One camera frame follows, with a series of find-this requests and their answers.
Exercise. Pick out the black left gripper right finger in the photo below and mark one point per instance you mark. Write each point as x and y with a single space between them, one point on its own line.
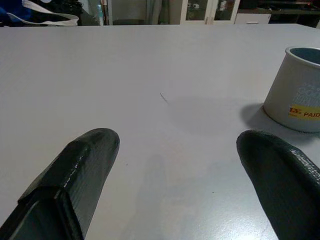
287 180

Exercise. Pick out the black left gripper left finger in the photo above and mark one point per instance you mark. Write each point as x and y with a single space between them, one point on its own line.
75 175

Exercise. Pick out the white cup with yellow sticker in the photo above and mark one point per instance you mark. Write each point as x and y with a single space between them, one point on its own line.
292 87

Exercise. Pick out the teal plastic bottle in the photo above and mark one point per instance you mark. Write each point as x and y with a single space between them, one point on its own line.
99 15

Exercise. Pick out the white drawer unit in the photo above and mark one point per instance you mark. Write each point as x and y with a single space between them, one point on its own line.
252 18

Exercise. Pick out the dark wooden desk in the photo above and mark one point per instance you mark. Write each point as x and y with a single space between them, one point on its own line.
295 15

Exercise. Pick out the blue and white bag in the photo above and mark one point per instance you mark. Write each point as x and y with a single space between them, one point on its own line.
30 13

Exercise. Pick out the black bag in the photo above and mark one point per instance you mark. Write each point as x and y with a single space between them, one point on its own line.
67 5

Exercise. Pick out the white glass door cabinet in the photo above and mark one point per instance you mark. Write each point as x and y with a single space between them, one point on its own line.
197 11

